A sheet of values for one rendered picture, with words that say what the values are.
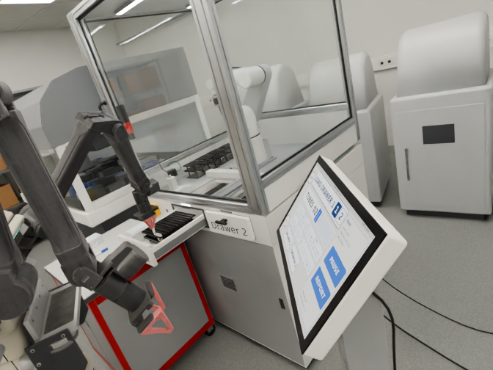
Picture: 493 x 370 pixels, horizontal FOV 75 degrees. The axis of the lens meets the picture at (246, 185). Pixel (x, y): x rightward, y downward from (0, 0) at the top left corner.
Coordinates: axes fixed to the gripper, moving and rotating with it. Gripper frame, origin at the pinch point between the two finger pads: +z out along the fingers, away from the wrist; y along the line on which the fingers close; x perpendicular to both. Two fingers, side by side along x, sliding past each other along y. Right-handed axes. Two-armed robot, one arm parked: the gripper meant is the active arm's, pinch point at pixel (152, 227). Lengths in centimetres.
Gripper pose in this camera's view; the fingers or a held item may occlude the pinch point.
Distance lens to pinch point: 158.9
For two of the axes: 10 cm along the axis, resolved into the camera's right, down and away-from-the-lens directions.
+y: -6.5, 4.2, -6.3
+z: 2.1, 9.0, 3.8
